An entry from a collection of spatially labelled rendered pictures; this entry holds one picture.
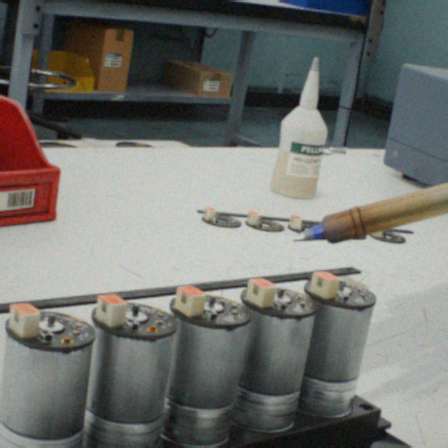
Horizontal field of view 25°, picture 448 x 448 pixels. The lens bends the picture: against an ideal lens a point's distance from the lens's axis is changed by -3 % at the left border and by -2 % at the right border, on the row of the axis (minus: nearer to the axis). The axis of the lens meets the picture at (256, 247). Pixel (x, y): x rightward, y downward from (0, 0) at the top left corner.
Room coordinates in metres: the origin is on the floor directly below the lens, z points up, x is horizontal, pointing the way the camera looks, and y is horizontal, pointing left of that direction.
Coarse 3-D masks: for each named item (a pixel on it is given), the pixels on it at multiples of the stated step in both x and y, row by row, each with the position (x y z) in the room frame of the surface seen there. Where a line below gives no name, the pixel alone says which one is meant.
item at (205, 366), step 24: (216, 312) 0.29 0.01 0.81; (192, 336) 0.29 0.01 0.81; (216, 336) 0.28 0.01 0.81; (240, 336) 0.29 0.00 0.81; (192, 360) 0.28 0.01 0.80; (216, 360) 0.29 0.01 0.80; (240, 360) 0.29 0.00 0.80; (168, 384) 0.29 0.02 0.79; (192, 384) 0.28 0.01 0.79; (216, 384) 0.29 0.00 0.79; (168, 408) 0.29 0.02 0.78; (192, 408) 0.28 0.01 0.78; (216, 408) 0.29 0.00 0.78; (168, 432) 0.29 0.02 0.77; (192, 432) 0.28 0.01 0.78; (216, 432) 0.29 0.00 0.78
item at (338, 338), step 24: (336, 312) 0.32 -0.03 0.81; (360, 312) 0.32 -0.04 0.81; (312, 336) 0.32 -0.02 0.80; (336, 336) 0.32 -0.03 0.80; (360, 336) 0.33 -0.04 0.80; (312, 360) 0.32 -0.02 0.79; (336, 360) 0.32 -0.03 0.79; (360, 360) 0.33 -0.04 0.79; (312, 384) 0.32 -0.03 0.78; (336, 384) 0.32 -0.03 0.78; (312, 408) 0.32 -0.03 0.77; (336, 408) 0.32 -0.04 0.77
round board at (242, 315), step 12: (216, 300) 0.30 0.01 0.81; (228, 300) 0.31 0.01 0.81; (180, 312) 0.29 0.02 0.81; (204, 312) 0.29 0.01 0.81; (228, 312) 0.30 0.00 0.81; (240, 312) 0.30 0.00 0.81; (204, 324) 0.28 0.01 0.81; (216, 324) 0.28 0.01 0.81; (228, 324) 0.29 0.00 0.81; (240, 324) 0.29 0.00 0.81
